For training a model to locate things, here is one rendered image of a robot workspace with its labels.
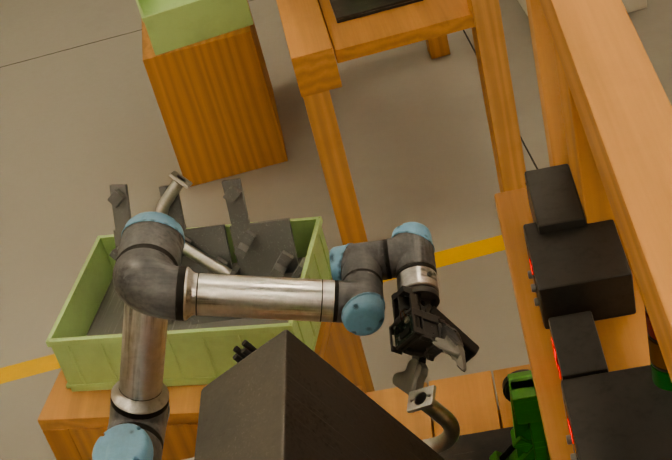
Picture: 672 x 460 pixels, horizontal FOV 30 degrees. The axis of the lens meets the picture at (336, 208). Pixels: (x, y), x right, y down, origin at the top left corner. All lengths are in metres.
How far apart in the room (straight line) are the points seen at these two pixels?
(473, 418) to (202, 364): 0.71
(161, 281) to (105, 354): 0.87
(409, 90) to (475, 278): 1.39
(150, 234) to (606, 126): 1.06
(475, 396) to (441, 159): 2.45
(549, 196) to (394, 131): 3.40
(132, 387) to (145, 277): 0.36
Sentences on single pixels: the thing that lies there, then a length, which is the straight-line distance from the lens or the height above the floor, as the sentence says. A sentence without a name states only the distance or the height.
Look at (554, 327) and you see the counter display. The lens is 1.74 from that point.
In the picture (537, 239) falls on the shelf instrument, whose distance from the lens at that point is 1.85.
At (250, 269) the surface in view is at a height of 0.93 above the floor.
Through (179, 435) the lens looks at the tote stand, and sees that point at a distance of 3.05.
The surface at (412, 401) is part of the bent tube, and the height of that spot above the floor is 1.22.
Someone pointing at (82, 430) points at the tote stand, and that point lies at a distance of 3.13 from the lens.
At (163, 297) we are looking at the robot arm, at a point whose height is 1.46.
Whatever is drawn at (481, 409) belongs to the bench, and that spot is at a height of 0.88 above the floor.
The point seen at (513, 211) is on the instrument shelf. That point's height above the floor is 1.54.
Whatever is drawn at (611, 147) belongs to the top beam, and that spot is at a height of 1.94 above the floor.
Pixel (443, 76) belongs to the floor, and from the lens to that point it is 5.60.
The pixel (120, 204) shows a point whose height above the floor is 1.10.
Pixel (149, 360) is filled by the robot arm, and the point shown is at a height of 1.23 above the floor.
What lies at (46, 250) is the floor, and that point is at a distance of 5.24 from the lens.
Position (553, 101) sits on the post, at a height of 1.57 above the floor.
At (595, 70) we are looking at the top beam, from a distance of 1.59.
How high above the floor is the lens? 2.74
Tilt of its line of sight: 34 degrees down
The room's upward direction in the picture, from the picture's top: 15 degrees counter-clockwise
